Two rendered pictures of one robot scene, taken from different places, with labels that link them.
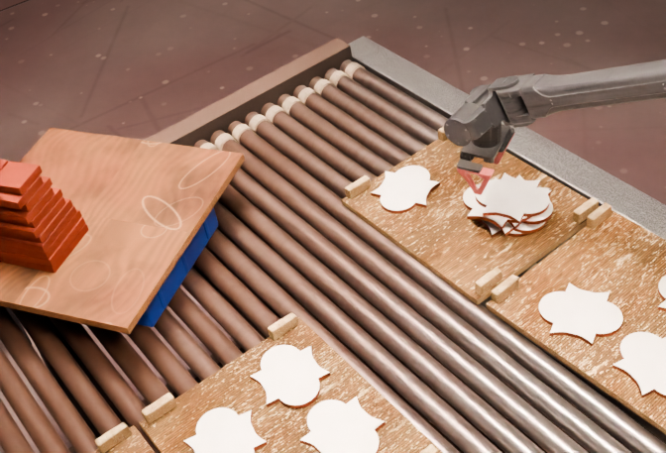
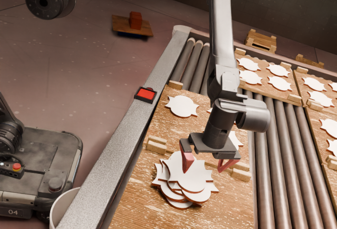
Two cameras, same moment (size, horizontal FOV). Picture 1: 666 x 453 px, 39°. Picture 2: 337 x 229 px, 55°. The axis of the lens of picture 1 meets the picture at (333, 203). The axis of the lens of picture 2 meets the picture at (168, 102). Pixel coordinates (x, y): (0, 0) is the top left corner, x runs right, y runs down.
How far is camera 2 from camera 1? 2.09 m
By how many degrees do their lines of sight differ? 101
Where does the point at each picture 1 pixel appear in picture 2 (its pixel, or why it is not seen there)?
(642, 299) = (195, 122)
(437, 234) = (228, 220)
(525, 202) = not seen: hidden behind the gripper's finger
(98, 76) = not seen: outside the picture
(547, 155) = (96, 191)
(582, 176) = (112, 166)
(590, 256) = not seen: hidden behind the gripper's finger
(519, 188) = (178, 167)
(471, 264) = (233, 191)
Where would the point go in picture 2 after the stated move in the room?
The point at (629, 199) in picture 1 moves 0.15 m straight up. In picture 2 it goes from (121, 141) to (129, 102)
